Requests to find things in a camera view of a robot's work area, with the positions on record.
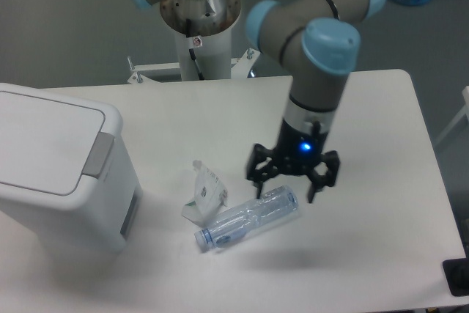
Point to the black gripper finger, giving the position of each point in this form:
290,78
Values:
328,179
260,167

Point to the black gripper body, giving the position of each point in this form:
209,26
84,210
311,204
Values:
299,153

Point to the white trash can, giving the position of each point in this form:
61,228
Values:
65,171

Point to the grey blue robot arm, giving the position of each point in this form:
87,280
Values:
315,41

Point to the clear plastic bottle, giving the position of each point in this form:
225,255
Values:
235,223

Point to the crumpled white pouch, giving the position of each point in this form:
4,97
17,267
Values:
210,194

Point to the black device at edge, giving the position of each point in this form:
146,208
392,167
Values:
456,272

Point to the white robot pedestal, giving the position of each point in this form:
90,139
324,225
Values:
203,37

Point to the white furniture frame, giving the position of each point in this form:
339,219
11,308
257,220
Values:
455,127

